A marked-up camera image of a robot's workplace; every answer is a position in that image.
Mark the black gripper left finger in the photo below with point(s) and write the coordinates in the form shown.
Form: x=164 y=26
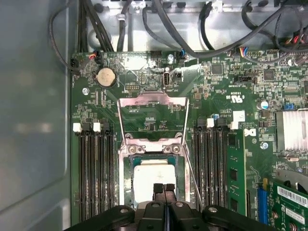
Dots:
x=151 y=216

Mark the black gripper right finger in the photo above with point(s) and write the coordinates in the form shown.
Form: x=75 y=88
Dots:
x=180 y=216

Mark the thin metal locking lever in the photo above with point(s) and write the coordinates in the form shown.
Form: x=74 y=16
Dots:
x=193 y=178

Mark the silver CPU chip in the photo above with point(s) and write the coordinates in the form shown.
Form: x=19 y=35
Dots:
x=149 y=175

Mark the CPU socket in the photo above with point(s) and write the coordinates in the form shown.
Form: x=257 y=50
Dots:
x=126 y=180

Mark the blue expansion slot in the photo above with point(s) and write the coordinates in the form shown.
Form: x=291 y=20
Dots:
x=262 y=207

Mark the green RAM stick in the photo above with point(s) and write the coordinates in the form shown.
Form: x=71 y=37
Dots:
x=237 y=156

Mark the graphics card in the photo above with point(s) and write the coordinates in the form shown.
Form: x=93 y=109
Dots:
x=291 y=207

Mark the green motherboard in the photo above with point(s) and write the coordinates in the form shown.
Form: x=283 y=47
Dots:
x=216 y=96

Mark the internal USB port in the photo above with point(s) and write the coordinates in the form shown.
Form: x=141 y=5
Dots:
x=166 y=79

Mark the silver finned heat sink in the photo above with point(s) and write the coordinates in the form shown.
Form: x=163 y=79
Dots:
x=292 y=130

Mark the round coin battery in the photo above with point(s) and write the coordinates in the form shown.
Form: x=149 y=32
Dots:
x=106 y=77

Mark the black open PC case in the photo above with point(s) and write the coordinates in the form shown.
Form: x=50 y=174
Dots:
x=31 y=96

